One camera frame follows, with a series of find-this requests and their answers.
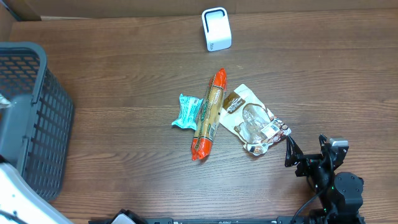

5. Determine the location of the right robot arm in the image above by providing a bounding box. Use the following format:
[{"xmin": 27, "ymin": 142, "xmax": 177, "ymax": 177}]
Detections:
[{"xmin": 285, "ymin": 134, "xmax": 365, "ymax": 224}]

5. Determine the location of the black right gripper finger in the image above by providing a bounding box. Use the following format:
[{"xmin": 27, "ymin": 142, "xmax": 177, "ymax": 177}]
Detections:
[
  {"xmin": 285, "ymin": 135, "xmax": 303, "ymax": 167},
  {"xmin": 318, "ymin": 134, "xmax": 330, "ymax": 154}
]

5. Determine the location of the cream brown nut bag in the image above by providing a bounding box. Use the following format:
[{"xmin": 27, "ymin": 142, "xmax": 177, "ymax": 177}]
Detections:
[{"xmin": 220, "ymin": 84, "xmax": 291, "ymax": 156}]

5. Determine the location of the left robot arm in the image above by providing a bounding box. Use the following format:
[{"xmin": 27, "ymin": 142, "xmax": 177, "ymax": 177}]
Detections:
[{"xmin": 1, "ymin": 162, "xmax": 72, "ymax": 224}]

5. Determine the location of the white barcode scanner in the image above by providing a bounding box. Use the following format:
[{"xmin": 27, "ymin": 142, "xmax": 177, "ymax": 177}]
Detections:
[{"xmin": 201, "ymin": 7, "xmax": 232, "ymax": 52}]

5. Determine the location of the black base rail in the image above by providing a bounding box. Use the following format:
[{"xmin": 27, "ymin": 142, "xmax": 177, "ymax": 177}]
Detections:
[{"xmin": 136, "ymin": 216, "xmax": 366, "ymax": 224}]

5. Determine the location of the teal snack packet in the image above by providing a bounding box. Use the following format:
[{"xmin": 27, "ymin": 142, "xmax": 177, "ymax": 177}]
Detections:
[{"xmin": 172, "ymin": 93, "xmax": 203, "ymax": 131}]

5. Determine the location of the grey plastic basket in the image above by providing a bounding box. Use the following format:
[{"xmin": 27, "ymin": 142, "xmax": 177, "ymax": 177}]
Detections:
[{"xmin": 1, "ymin": 42, "xmax": 75, "ymax": 201}]

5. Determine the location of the white tube gold cap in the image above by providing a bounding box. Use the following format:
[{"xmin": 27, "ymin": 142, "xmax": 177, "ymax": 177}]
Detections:
[{"xmin": 0, "ymin": 94, "xmax": 12, "ymax": 110}]

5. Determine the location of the orange spaghetti packet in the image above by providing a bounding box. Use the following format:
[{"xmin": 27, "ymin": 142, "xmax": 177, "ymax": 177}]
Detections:
[{"xmin": 191, "ymin": 68, "xmax": 227, "ymax": 161}]

